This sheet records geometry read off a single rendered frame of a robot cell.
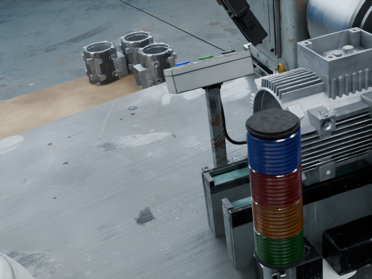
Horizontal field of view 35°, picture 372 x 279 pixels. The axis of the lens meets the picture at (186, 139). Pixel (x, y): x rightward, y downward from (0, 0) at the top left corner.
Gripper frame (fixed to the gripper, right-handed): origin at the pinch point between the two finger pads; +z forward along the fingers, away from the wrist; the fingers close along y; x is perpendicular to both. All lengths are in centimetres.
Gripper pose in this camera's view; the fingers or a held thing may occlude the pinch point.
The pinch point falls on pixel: (247, 24)
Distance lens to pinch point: 101.6
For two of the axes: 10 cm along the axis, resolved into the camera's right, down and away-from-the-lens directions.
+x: -7.5, 6.6, 0.6
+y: -3.2, -4.4, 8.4
